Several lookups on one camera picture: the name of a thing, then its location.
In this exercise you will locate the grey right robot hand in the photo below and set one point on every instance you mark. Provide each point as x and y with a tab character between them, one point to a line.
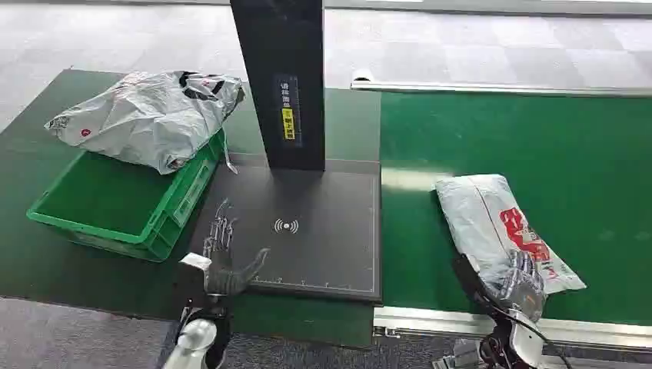
524	290

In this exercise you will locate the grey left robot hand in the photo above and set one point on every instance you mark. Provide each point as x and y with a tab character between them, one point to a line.
224	277

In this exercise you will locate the grey parcel with red print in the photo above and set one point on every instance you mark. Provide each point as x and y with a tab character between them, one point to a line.
489	224

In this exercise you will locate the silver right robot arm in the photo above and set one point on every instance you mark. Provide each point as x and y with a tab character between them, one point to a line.
496	346

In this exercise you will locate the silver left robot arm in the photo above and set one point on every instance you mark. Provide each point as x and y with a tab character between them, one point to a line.
196	338

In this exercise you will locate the green plastic crate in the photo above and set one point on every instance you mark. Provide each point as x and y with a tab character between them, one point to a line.
117	209

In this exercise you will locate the green conveyor belt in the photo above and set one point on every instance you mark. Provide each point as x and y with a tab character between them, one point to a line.
560	168

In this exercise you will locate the crumpled grey parcel black print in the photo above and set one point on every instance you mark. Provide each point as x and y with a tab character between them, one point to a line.
148	119

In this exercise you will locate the yellow and black warning label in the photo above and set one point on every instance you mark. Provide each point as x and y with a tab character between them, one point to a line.
288	112

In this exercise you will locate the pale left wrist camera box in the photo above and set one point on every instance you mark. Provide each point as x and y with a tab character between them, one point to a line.
193	270

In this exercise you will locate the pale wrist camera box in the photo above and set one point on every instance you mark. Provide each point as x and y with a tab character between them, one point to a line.
193	270
527	341

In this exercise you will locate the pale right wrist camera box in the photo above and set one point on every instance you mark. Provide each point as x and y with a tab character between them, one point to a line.
527	341

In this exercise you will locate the silver conveyor side rail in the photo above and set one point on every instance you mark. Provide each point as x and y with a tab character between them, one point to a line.
586	331
499	87

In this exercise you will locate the black scanner base plate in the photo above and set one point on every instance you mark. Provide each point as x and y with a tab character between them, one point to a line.
316	229

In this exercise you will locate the black scanner post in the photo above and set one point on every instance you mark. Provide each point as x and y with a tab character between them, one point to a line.
280	81

